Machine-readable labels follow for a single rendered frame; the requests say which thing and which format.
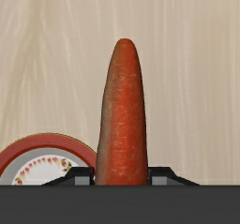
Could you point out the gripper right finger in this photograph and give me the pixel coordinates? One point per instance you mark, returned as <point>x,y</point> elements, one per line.
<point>162,174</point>

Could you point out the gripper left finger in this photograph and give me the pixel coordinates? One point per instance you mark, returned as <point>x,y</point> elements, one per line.
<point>78,174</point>

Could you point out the orange carrot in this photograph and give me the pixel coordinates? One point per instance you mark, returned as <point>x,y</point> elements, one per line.
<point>123,115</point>

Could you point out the red rimmed floral plate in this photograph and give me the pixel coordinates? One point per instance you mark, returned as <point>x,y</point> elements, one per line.
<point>37,159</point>

